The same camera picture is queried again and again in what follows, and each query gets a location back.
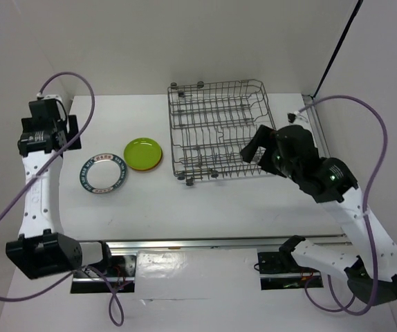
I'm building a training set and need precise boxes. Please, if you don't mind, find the orange plate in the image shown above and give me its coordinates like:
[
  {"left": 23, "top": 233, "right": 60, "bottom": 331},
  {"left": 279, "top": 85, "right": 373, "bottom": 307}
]
[{"left": 130, "top": 154, "right": 163, "bottom": 172}]

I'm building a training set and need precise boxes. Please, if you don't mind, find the grey wire dish rack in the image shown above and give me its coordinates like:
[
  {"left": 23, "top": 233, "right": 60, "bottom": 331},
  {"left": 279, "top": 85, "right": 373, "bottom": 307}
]
[{"left": 167, "top": 79, "right": 275, "bottom": 186}]

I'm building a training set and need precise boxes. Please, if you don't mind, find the aluminium front rail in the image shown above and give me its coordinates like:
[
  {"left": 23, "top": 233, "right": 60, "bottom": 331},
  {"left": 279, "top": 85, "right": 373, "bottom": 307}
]
[{"left": 75, "top": 234, "right": 353, "bottom": 252}]

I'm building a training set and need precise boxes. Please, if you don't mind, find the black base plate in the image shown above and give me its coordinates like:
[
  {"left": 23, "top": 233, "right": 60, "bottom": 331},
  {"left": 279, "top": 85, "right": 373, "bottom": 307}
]
[
  {"left": 70, "top": 252, "right": 137, "bottom": 294},
  {"left": 253, "top": 247, "right": 324, "bottom": 291}
]

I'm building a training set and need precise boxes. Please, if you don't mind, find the aluminium rail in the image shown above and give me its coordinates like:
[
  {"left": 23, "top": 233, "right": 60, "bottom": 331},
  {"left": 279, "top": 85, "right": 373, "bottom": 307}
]
[
  {"left": 302, "top": 107, "right": 331, "bottom": 158},
  {"left": 75, "top": 234, "right": 353, "bottom": 252}
]

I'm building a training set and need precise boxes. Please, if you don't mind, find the green patterned white plate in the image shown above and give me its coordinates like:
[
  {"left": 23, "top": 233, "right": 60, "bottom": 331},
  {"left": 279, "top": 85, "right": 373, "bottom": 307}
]
[{"left": 79, "top": 153, "right": 128, "bottom": 194}]

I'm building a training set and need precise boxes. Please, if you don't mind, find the aluminium right side rail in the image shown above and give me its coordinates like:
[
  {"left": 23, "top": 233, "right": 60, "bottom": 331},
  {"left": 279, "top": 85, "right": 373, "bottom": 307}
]
[{"left": 302, "top": 107, "right": 331, "bottom": 158}]

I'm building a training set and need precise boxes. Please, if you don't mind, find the black corner pole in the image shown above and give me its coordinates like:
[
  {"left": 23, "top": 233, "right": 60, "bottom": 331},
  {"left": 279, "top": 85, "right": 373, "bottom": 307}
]
[{"left": 311, "top": 0, "right": 364, "bottom": 98}]

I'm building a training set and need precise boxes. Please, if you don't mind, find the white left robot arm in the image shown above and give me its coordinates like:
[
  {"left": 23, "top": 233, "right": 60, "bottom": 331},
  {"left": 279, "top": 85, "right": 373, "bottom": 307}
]
[{"left": 6, "top": 95, "right": 114, "bottom": 279}]

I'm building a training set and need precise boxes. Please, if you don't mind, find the lime green plate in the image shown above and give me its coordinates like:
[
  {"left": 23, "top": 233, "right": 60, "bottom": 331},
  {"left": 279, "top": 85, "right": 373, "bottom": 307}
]
[{"left": 123, "top": 138, "right": 163, "bottom": 169}]

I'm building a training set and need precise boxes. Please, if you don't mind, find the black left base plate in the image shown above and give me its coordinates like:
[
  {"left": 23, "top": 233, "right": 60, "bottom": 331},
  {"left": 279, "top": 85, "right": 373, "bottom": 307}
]
[{"left": 70, "top": 252, "right": 137, "bottom": 294}]

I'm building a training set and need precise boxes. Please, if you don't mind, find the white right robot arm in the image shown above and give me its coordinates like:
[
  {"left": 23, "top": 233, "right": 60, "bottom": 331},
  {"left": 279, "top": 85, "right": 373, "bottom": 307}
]
[{"left": 240, "top": 124, "right": 397, "bottom": 306}]

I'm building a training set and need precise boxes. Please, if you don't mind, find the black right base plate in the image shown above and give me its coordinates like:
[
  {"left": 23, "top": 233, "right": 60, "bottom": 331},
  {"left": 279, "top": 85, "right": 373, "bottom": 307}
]
[{"left": 253, "top": 247, "right": 324, "bottom": 291}]

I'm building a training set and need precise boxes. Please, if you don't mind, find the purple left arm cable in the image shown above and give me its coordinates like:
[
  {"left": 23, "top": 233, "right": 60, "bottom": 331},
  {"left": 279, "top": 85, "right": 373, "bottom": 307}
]
[{"left": 0, "top": 71, "right": 133, "bottom": 326}]

